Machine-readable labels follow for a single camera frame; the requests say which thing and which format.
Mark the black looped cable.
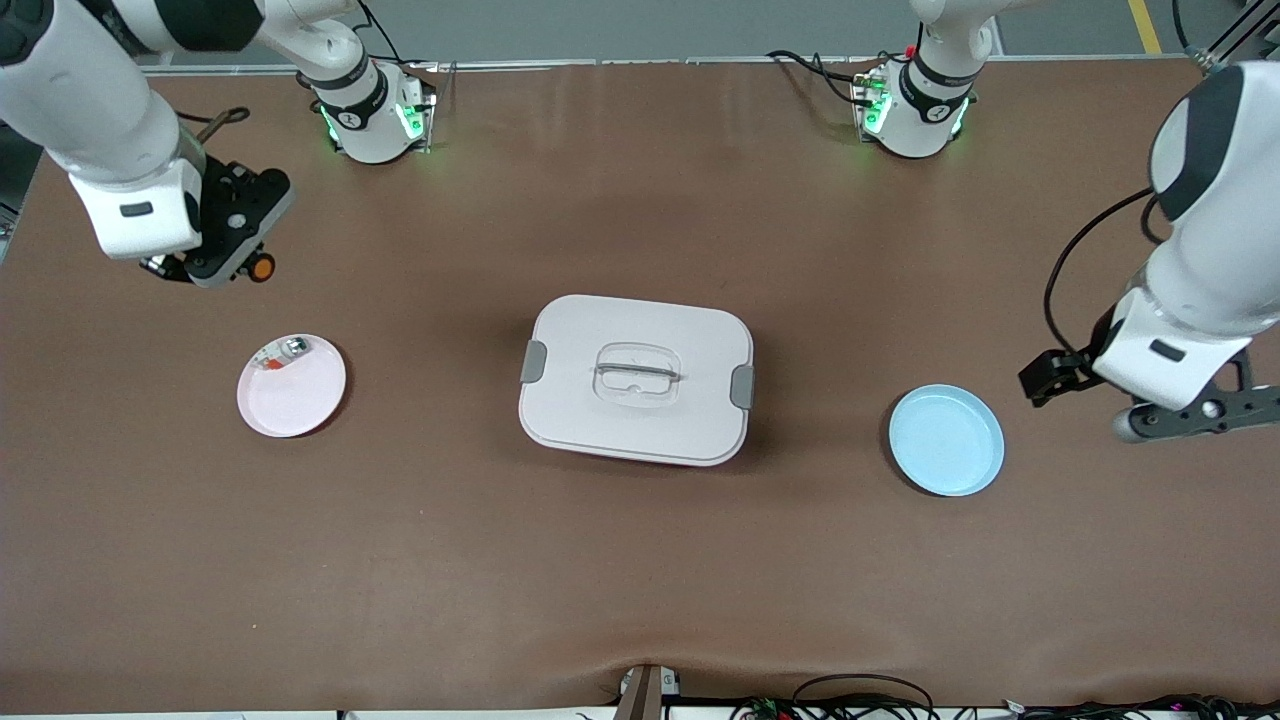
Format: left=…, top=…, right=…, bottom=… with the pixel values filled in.
left=792, top=673, right=936, bottom=720

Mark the black cable bundle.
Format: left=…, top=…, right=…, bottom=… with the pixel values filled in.
left=1000, top=693, right=1280, bottom=720

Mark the aluminium frame profile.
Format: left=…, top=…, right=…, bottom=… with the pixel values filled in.
left=1195, top=0, right=1280, bottom=79

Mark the light blue round plate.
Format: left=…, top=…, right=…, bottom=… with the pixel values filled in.
left=888, top=384, right=1005, bottom=498

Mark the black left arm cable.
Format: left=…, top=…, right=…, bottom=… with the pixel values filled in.
left=1043, top=185, right=1166, bottom=361

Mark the black base power cable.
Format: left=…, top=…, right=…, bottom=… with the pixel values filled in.
left=767, top=48, right=881, bottom=106

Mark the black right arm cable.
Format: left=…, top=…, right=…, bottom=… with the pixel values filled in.
left=178, top=105, right=251, bottom=146

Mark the white lidded storage box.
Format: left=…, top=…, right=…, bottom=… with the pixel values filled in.
left=518, top=294, right=755, bottom=468

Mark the pink round plate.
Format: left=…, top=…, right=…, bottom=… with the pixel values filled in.
left=236, top=333, right=348, bottom=439

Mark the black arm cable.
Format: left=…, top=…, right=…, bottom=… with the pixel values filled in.
left=178, top=105, right=251, bottom=146
left=1043, top=185, right=1166, bottom=361

